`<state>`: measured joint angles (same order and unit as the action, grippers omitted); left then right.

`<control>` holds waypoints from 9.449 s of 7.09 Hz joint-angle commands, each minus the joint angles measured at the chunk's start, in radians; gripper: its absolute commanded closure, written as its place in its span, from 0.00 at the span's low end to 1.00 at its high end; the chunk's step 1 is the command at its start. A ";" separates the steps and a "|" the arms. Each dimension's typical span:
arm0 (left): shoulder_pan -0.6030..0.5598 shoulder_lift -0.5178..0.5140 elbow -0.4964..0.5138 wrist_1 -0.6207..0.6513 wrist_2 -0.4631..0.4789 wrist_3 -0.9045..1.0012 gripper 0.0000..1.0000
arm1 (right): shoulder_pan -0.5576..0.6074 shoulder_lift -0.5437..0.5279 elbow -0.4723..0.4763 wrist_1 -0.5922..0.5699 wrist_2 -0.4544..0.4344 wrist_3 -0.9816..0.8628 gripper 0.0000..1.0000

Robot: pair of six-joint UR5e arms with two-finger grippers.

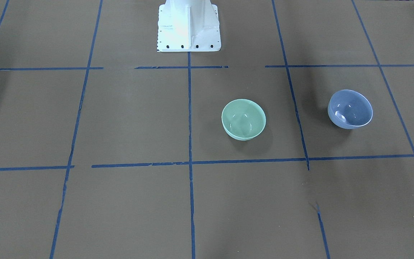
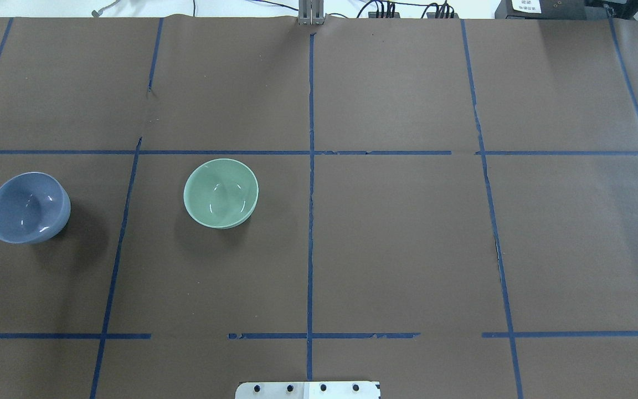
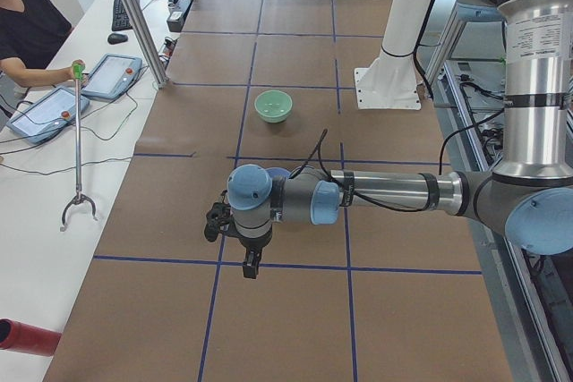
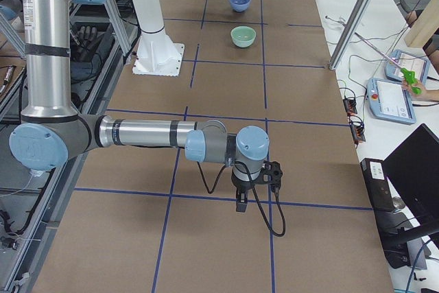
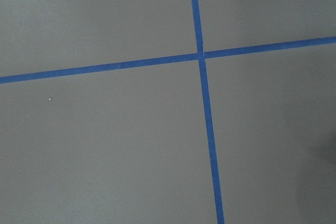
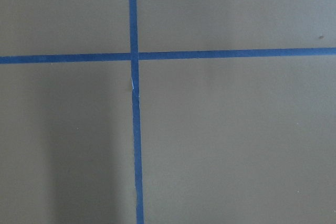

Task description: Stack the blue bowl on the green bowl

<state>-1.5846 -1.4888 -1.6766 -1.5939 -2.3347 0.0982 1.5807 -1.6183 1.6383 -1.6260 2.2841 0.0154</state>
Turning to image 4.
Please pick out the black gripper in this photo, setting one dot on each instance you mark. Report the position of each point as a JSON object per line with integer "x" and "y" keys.
{"x": 241, "y": 187}

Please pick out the blue bowl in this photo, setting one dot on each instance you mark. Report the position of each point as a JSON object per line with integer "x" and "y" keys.
{"x": 239, "y": 5}

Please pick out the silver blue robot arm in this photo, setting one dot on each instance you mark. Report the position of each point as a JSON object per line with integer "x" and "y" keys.
{"x": 52, "y": 131}

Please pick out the green bowl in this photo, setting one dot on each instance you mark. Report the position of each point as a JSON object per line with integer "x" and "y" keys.
{"x": 243, "y": 36}

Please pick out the person's hand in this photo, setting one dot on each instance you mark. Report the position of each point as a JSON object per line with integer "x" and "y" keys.
{"x": 418, "y": 91}

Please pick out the orange black adapter near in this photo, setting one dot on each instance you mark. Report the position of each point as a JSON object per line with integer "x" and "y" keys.
{"x": 357, "y": 127}

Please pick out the orange black adapter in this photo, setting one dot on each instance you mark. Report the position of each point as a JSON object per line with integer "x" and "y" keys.
{"x": 349, "y": 101}
{"x": 357, "y": 127}

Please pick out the black box with label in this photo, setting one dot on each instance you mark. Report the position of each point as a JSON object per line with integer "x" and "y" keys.
{"x": 378, "y": 188}

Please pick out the orange black adapter far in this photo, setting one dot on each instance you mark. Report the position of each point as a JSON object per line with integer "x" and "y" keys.
{"x": 349, "y": 101}

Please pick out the black computer monitor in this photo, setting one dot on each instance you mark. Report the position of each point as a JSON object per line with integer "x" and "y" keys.
{"x": 412, "y": 168}

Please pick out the near teach pendant tablet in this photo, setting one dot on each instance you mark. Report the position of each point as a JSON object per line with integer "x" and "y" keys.
{"x": 389, "y": 101}

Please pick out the teach pendant tablet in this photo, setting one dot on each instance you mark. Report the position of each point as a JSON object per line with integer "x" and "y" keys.
{"x": 418, "y": 64}
{"x": 389, "y": 101}

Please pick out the far teach pendant tablet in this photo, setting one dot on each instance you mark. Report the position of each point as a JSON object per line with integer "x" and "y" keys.
{"x": 418, "y": 64}

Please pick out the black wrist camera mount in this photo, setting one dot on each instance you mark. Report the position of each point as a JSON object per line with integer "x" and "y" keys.
{"x": 271, "y": 175}

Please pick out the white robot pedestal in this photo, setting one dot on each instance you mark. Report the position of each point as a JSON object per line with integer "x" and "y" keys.
{"x": 156, "y": 53}

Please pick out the green handled reacher grabber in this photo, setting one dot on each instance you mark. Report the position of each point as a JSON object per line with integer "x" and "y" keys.
{"x": 408, "y": 75}

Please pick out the aluminium frame post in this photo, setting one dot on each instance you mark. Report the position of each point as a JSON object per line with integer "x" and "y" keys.
{"x": 350, "y": 28}

